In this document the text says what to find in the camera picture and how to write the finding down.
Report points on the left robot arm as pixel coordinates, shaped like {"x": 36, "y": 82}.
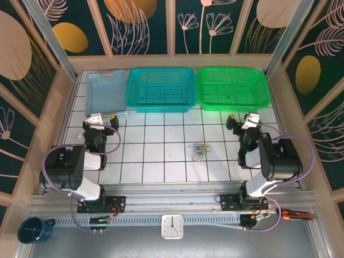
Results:
{"x": 90, "y": 162}

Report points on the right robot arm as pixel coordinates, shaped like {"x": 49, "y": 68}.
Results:
{"x": 282, "y": 164}

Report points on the light blue plastic basket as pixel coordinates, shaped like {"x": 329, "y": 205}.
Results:
{"x": 106, "y": 94}

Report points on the green plastic basket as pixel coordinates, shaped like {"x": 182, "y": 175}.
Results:
{"x": 231, "y": 88}

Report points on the teal plastic basket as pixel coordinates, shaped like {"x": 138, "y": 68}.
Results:
{"x": 161, "y": 88}

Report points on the orange black screwdriver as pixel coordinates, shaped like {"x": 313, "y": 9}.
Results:
{"x": 295, "y": 211}
{"x": 298, "y": 217}

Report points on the dark blue mug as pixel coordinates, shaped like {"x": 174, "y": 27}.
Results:
{"x": 29, "y": 231}

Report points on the white square clock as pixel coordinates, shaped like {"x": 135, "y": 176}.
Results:
{"x": 172, "y": 226}

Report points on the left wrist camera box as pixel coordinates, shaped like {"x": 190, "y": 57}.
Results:
{"x": 94, "y": 119}

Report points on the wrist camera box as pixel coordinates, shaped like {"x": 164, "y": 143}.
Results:
{"x": 251, "y": 119}
{"x": 94, "y": 119}

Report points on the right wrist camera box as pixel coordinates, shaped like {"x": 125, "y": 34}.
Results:
{"x": 251, "y": 119}

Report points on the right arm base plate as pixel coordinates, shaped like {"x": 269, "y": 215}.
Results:
{"x": 228, "y": 203}

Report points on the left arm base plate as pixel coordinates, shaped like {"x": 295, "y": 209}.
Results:
{"x": 118, "y": 201}

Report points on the aluminium mounting rail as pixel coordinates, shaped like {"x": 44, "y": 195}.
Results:
{"x": 172, "y": 200}

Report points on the aluminium corner post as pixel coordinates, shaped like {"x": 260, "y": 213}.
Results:
{"x": 285, "y": 35}
{"x": 51, "y": 35}

